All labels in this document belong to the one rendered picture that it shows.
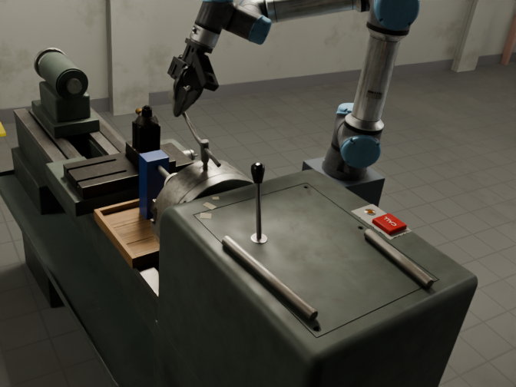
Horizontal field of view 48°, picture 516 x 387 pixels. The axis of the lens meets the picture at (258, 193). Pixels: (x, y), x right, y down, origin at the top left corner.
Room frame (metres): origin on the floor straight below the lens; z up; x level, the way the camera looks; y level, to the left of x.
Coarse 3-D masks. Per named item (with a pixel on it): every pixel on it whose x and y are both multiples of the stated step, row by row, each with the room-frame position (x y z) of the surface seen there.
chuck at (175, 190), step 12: (192, 168) 1.38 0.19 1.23; (216, 168) 1.39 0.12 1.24; (228, 168) 1.41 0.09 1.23; (180, 180) 1.34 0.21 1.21; (192, 180) 1.33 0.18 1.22; (168, 192) 1.33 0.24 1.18; (180, 192) 1.31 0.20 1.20; (156, 204) 1.33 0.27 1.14; (168, 204) 1.30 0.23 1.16; (156, 228) 1.30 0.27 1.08
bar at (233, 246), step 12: (228, 240) 1.01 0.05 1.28; (240, 252) 0.98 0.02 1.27; (252, 264) 0.94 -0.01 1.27; (264, 276) 0.91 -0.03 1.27; (276, 276) 0.91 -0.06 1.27; (276, 288) 0.88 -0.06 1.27; (288, 288) 0.88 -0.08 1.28; (288, 300) 0.86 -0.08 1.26; (300, 300) 0.85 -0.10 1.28; (312, 312) 0.82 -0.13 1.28
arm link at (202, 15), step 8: (208, 0) 1.55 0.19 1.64; (216, 0) 1.55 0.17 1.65; (224, 0) 1.56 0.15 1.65; (232, 0) 1.58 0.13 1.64; (200, 8) 1.56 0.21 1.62; (208, 8) 1.55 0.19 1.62; (216, 8) 1.55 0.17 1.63; (224, 8) 1.55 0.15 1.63; (232, 8) 1.56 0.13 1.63; (200, 16) 1.55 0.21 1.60; (208, 16) 1.54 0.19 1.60; (216, 16) 1.54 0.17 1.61; (224, 16) 1.55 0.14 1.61; (200, 24) 1.54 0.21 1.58; (208, 24) 1.54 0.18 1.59; (216, 24) 1.54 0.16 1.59; (224, 24) 1.55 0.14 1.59; (216, 32) 1.55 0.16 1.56
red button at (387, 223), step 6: (384, 216) 1.20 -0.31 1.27; (390, 216) 1.20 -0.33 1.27; (372, 222) 1.18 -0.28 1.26; (378, 222) 1.17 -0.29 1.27; (384, 222) 1.17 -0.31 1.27; (390, 222) 1.18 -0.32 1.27; (396, 222) 1.18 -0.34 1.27; (402, 222) 1.18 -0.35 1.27; (384, 228) 1.15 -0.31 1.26; (390, 228) 1.15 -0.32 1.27; (396, 228) 1.15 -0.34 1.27; (402, 228) 1.17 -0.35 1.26; (390, 234) 1.14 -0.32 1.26
